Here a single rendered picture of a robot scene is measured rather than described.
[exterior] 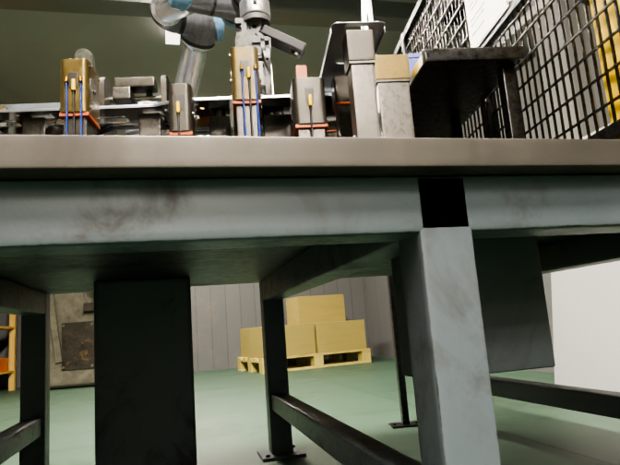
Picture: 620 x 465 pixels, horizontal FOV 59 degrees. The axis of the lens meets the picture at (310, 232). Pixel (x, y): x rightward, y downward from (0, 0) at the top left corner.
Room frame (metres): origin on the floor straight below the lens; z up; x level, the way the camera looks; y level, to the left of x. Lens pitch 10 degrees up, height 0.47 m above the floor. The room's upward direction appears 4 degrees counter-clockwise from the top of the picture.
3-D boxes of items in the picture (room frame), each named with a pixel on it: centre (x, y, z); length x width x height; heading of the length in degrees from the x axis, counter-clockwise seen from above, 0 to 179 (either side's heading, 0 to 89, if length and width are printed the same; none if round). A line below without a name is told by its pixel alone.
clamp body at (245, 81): (1.09, 0.11, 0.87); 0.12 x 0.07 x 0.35; 5
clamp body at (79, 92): (1.08, 0.46, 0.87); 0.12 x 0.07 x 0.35; 5
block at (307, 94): (1.11, -0.02, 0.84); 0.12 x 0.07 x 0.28; 5
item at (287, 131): (1.31, 0.06, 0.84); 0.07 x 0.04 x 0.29; 95
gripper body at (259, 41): (1.26, 0.10, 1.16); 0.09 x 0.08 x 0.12; 96
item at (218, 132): (1.30, 0.20, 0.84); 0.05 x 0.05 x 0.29; 5
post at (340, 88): (1.13, -0.10, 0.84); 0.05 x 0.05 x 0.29; 5
